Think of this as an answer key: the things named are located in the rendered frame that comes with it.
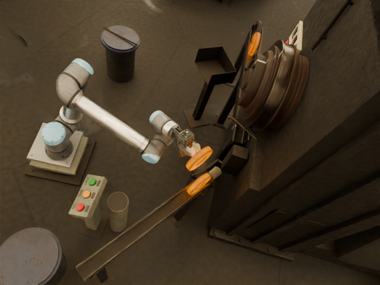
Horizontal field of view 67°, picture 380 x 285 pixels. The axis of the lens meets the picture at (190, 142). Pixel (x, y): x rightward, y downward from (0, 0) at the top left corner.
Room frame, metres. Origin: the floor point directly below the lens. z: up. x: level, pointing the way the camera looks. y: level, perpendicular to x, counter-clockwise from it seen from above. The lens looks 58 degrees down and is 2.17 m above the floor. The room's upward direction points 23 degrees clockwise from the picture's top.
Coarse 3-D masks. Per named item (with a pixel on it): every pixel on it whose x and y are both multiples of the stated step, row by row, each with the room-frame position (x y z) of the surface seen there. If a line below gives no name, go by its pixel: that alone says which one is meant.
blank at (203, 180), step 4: (200, 176) 0.70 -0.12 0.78; (204, 176) 0.71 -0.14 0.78; (208, 176) 0.73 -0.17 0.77; (196, 180) 0.68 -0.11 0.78; (200, 180) 0.68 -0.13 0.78; (204, 180) 0.69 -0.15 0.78; (208, 180) 0.74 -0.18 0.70; (192, 184) 0.65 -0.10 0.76; (196, 184) 0.66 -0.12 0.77; (200, 184) 0.67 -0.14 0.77; (204, 184) 0.72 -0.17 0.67; (188, 188) 0.64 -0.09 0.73; (192, 188) 0.64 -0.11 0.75; (196, 188) 0.65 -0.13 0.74; (200, 188) 0.71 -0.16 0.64; (188, 192) 0.63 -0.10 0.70; (192, 192) 0.63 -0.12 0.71
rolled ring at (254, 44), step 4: (256, 32) 2.12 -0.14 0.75; (256, 36) 2.05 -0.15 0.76; (260, 36) 2.07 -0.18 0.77; (252, 40) 2.13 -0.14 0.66; (256, 40) 2.02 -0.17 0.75; (252, 44) 2.12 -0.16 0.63; (256, 44) 2.00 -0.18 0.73; (252, 48) 1.99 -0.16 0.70; (256, 48) 1.99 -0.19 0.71; (252, 52) 1.98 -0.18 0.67
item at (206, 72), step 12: (204, 48) 1.73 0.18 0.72; (216, 48) 1.80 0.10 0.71; (204, 60) 1.76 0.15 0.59; (216, 60) 1.82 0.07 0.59; (228, 60) 1.73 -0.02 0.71; (204, 72) 1.63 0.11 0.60; (216, 72) 1.68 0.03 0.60; (228, 72) 1.60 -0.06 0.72; (204, 84) 1.65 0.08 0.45; (216, 84) 1.55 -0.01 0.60; (204, 96) 1.61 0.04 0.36; (204, 108) 1.65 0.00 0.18; (192, 120) 1.60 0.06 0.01; (204, 120) 1.65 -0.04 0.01
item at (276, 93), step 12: (288, 48) 1.24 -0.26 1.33; (288, 60) 1.15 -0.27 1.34; (276, 72) 1.08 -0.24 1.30; (288, 72) 1.09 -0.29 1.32; (276, 84) 1.03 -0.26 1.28; (276, 96) 1.00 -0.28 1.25; (264, 108) 0.96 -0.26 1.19; (276, 108) 0.98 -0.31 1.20; (252, 120) 0.97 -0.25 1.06; (264, 120) 0.96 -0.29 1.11
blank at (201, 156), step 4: (204, 148) 0.75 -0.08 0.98; (208, 148) 0.77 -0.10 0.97; (200, 152) 0.72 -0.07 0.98; (204, 152) 0.73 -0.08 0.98; (208, 152) 0.74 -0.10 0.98; (212, 152) 0.79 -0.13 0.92; (196, 156) 0.70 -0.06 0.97; (200, 156) 0.71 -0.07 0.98; (204, 156) 0.73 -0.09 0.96; (208, 156) 0.77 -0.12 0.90; (192, 160) 0.68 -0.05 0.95; (196, 160) 0.68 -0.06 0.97; (200, 160) 0.74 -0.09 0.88; (204, 160) 0.75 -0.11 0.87; (188, 164) 0.67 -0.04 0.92; (192, 164) 0.67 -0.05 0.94; (196, 164) 0.69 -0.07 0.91; (200, 164) 0.74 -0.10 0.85; (188, 168) 0.66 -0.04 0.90; (192, 168) 0.68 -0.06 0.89
